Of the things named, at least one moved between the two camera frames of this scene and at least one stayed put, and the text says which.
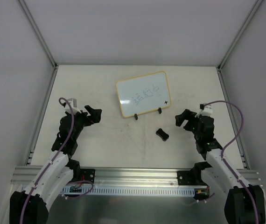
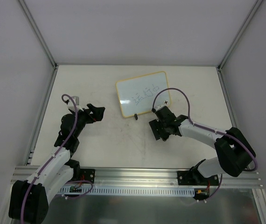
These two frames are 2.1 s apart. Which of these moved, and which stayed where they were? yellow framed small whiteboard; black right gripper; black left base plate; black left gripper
Moved: black right gripper
Stayed: black left base plate; black left gripper; yellow framed small whiteboard
